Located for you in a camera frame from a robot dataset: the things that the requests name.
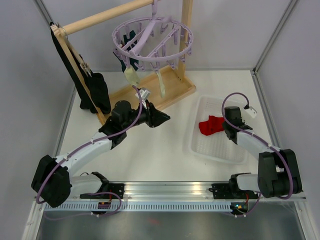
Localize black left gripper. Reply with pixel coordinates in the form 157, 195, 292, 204
122, 99, 171, 130

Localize cream sock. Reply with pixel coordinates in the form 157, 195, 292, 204
124, 66, 140, 86
156, 71, 166, 98

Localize red sock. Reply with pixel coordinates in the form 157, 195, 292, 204
198, 115, 225, 136

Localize purple round clip hanger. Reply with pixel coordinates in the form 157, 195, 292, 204
112, 0, 194, 72

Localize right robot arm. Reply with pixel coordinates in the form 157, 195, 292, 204
222, 106, 303, 199

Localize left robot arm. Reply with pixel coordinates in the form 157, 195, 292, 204
31, 100, 170, 208

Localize black shorts on hanger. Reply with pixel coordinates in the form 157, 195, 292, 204
49, 22, 112, 115

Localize wooden rack base tray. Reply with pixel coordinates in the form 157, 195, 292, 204
102, 66, 196, 110

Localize white plastic basket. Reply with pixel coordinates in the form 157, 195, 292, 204
188, 95, 249, 165

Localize wooden rack top rod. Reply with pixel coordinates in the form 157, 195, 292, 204
60, 0, 154, 36

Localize aluminium mounting rail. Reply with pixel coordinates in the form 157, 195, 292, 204
69, 181, 307, 201

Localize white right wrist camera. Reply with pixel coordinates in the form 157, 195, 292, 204
244, 105, 258, 119

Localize wooden rack right post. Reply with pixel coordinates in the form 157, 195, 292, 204
177, 0, 193, 83

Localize wooden rack post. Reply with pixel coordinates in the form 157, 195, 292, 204
50, 22, 106, 125
177, 0, 193, 83

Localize white slotted cable duct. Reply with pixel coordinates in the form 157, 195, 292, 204
44, 201, 232, 212

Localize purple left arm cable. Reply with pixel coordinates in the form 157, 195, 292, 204
36, 84, 148, 221

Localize wooden rack left post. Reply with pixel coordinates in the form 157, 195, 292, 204
50, 22, 106, 125

